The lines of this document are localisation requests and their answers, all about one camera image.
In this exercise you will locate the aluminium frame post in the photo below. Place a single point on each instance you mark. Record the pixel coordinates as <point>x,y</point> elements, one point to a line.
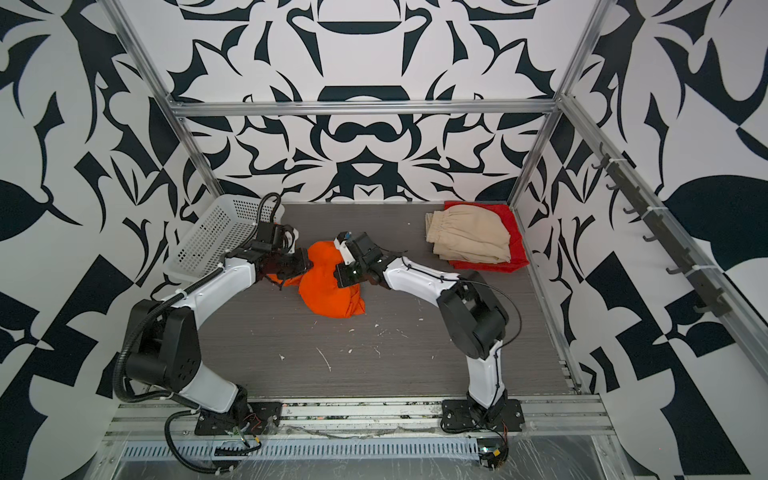
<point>583,50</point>
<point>132,43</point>

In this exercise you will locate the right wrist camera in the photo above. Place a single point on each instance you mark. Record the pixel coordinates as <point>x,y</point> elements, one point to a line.
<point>341,244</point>

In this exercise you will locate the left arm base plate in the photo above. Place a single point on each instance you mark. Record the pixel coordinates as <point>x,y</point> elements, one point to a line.
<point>237,418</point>

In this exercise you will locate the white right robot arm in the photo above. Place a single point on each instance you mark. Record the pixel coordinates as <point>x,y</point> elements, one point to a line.
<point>473,316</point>

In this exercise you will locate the beige shorts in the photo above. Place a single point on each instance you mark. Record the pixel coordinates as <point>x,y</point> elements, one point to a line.
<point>468,233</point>

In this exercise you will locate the black hook rack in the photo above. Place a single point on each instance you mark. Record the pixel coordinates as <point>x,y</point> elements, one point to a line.
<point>666,231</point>

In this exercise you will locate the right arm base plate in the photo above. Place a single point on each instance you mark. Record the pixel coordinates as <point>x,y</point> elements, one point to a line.
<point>466,415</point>

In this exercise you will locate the orange shorts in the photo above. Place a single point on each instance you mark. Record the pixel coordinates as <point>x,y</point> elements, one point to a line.
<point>318,287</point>

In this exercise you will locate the white slotted cable duct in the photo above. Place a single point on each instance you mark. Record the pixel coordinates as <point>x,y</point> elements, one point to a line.
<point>339,449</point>

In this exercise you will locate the white plastic laundry basket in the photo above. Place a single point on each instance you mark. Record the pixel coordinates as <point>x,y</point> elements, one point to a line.
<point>224,225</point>

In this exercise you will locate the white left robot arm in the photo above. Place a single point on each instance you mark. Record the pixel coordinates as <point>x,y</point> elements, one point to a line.
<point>161,356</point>

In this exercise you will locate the aluminium frame horizontal bar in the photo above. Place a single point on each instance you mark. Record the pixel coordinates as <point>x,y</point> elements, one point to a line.
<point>371,107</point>

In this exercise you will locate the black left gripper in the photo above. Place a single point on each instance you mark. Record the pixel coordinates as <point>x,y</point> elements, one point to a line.
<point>305,263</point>

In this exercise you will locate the aluminium frame right side bar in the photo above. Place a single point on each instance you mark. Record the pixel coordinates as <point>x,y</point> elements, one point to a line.
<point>744,323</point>

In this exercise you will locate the aluminium frame right post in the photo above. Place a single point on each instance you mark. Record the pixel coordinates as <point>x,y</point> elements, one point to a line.
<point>583,50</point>

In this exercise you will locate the red shorts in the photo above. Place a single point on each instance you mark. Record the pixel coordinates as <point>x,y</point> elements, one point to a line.
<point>518,256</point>

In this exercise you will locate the aluminium mounting rail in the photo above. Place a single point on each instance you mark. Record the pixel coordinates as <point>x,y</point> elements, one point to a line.
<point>350,417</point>

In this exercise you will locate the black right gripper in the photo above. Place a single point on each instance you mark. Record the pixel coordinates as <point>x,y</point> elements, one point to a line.
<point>342,271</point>

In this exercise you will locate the aluminium frame left post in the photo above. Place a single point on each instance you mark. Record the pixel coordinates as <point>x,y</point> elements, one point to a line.
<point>132,43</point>

